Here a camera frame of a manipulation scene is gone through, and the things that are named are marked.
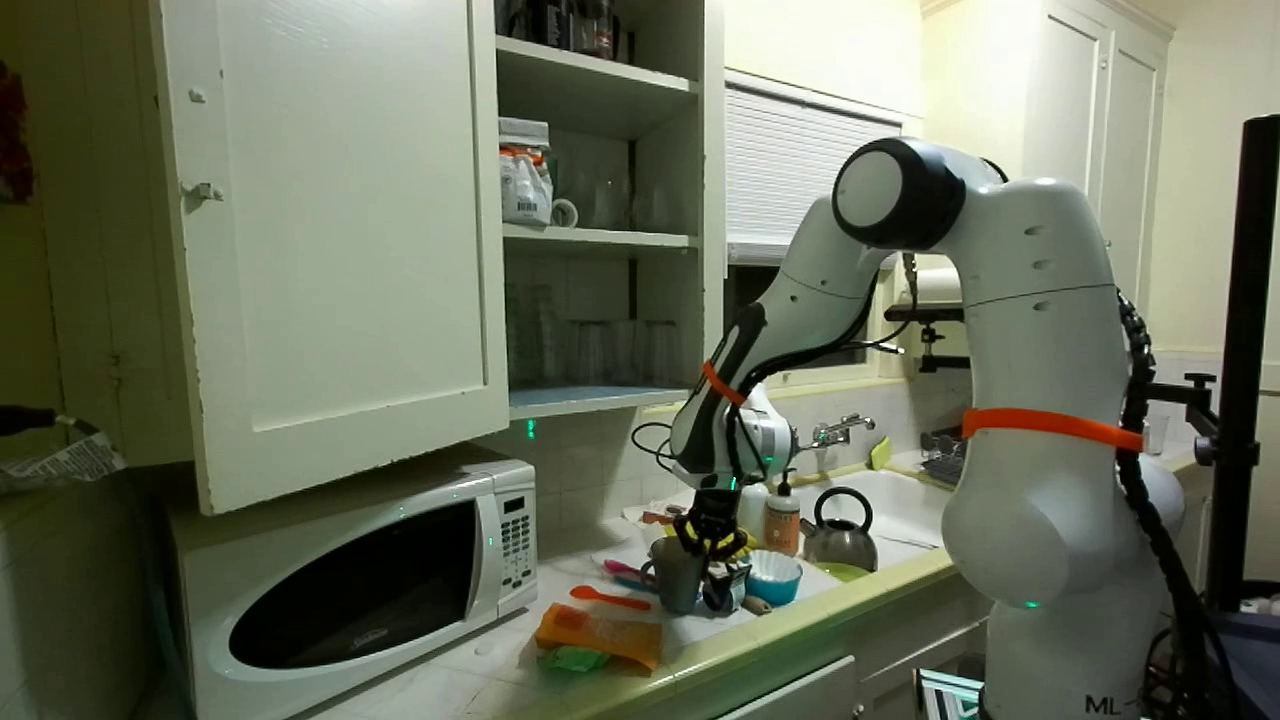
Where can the magenta plastic spoon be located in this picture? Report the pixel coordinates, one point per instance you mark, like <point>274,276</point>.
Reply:
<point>631,578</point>

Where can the sink faucet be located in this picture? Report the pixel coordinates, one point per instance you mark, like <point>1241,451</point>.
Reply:
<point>841,432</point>

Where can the blue bowl with filters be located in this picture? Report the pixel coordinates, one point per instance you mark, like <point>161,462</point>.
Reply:
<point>773,578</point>

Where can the orange plastic spoon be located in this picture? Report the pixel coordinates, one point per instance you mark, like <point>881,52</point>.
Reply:
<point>611,596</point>

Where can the white upper cabinet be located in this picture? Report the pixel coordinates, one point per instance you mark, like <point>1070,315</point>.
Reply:
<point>264,239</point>

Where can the dark glass jar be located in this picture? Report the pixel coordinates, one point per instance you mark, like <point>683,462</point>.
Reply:
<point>727,586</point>

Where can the orange snack pouch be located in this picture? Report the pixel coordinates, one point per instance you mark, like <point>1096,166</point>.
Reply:
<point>585,643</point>

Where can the white mug on shelf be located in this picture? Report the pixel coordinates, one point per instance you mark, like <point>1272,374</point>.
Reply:
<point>524,176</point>

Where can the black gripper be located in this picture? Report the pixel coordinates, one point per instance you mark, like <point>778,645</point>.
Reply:
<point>709,524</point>

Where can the white kettle black handle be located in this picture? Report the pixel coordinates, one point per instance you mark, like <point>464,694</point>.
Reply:
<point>841,543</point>

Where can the white microwave oven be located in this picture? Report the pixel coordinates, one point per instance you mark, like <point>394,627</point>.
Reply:
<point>323,592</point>

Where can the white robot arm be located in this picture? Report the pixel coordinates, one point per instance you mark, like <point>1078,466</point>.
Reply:
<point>1059,502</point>

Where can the soap bottle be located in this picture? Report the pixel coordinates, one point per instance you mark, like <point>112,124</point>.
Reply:
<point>781,517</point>

